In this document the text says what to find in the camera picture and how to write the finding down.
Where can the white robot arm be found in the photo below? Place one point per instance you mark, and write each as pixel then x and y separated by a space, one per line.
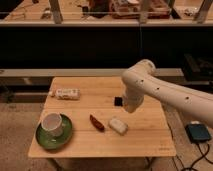
pixel 139 80

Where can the black rectangular block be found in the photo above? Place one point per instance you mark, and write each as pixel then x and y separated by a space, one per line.
pixel 118 101

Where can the wooden folding table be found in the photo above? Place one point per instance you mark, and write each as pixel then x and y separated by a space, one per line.
pixel 148 133

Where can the white wrapped block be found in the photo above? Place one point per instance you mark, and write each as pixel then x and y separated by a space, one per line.
pixel 117 125

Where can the white snack package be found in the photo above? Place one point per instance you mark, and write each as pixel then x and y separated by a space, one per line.
pixel 65 94

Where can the white ceramic cup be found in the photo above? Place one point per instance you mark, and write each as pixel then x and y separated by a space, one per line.
pixel 52 124

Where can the brown tray on shelf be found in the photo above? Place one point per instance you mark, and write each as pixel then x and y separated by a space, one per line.
pixel 133 8

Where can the green saucer plate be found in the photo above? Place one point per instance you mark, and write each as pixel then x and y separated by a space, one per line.
pixel 48 142

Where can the black power box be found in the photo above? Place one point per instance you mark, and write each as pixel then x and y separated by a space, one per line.
pixel 198 133

